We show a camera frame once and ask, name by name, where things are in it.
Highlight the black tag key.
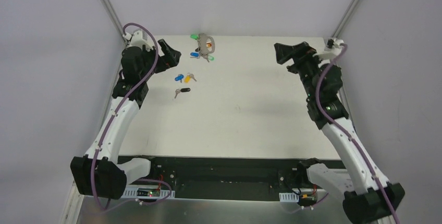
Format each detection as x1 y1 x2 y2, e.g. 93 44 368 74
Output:
174 88 191 99

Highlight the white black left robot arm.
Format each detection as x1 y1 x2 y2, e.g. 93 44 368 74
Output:
70 39 181 200

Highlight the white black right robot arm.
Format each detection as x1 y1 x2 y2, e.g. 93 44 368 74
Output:
274 38 405 223

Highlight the light blue tag key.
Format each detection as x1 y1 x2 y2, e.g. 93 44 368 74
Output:
190 52 200 58

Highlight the yellow tag key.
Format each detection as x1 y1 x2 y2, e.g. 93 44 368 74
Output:
184 73 197 83

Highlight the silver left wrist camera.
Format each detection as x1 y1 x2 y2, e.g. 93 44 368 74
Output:
123 29 153 51

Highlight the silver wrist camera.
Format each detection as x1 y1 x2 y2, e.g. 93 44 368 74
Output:
123 29 153 51
313 38 347 60

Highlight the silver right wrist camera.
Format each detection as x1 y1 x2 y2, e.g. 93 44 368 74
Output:
313 38 347 60

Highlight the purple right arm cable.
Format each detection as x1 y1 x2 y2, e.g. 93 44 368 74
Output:
315 44 401 224

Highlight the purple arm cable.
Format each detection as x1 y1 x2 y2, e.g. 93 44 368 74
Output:
90 22 174 213
315 44 401 224

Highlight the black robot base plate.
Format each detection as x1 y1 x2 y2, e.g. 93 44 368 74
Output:
117 155 346 203

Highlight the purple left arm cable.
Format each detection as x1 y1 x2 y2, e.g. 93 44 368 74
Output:
90 22 174 213

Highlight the left aluminium frame rail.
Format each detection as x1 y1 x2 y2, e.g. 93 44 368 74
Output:
60 0 124 223

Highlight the aluminium frame rail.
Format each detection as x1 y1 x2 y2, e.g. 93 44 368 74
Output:
60 0 124 223
333 0 397 223

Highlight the right aluminium frame rail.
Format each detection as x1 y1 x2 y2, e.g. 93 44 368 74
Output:
333 0 397 223

